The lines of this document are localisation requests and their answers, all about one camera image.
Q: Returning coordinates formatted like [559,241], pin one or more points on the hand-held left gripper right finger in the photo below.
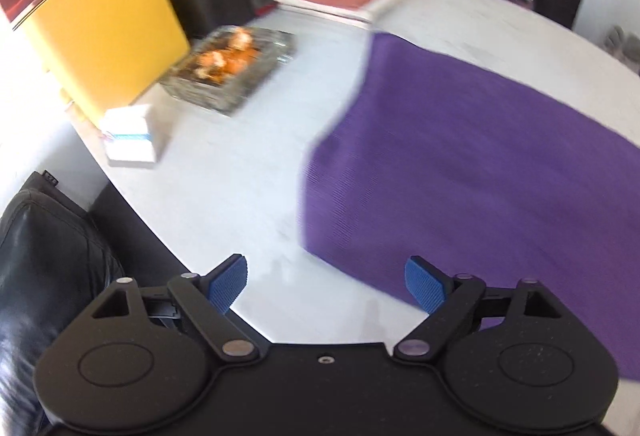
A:
[425,286]

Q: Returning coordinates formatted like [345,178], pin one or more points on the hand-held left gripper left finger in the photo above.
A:
[227,283]

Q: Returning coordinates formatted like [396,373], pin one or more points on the purple towel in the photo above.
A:
[475,176]

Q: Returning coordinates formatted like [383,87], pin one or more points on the small white box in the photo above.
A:
[130,135]

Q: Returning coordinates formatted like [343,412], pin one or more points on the black leather sofa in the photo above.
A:
[45,266]

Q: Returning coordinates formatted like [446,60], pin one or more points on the glass tray with orange snacks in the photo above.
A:
[230,65]

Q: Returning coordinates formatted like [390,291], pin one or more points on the yellow box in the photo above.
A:
[110,25]

